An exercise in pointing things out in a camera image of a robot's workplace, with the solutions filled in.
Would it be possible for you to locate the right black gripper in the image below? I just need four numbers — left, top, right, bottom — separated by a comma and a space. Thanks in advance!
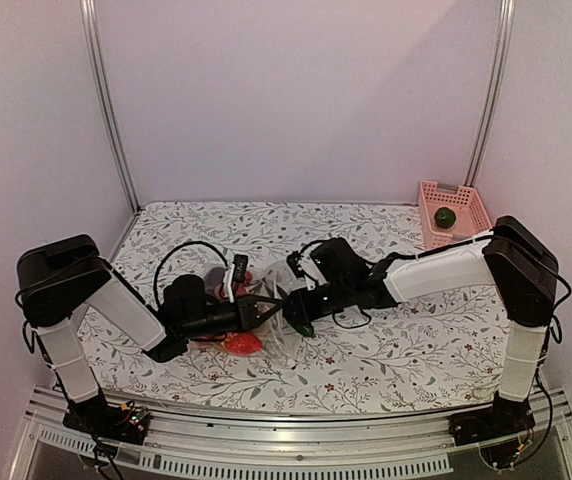
281, 278, 354, 323

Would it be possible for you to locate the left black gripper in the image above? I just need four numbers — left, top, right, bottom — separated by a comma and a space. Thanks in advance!
181, 294, 283, 341

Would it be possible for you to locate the clear zip top bag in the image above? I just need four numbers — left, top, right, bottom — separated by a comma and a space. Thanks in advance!
189, 261, 305, 369

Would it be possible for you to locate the red orange fake mango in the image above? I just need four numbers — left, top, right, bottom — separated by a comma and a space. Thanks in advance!
222, 333, 263, 356

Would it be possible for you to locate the green fake pepper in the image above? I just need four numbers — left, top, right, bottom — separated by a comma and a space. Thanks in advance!
433, 207, 457, 230

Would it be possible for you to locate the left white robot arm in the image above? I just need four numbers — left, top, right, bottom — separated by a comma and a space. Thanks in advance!
15, 234, 283, 434

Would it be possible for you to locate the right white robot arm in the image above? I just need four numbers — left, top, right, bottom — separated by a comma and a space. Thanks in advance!
274, 216, 567, 436

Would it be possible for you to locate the pink plastic basket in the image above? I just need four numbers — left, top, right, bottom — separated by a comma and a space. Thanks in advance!
418, 181, 492, 250

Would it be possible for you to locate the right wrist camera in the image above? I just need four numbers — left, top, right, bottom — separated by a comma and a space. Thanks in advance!
286, 237, 371, 290

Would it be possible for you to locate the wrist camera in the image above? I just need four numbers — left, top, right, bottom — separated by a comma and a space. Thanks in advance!
286, 237, 371, 290
164, 254, 250, 321

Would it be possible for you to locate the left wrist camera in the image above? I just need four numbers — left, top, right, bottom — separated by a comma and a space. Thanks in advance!
164, 254, 250, 321

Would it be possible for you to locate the left black looping cable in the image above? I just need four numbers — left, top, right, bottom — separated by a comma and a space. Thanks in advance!
152, 240, 232, 306

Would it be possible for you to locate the aluminium front rail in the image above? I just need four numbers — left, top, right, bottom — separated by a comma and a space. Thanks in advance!
8, 387, 572, 479

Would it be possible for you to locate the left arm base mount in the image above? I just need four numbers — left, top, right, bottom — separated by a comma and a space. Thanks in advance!
63, 393, 151, 445

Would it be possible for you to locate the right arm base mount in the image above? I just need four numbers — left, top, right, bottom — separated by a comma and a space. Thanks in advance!
448, 393, 535, 470

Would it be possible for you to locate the right aluminium frame post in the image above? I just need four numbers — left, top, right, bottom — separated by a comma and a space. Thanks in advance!
465, 0, 515, 187

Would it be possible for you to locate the aluminium frame post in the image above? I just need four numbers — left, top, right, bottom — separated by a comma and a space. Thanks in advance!
79, 0, 141, 214
465, 0, 515, 187

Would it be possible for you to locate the left aluminium frame post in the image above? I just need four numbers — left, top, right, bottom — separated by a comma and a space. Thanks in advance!
79, 0, 141, 214

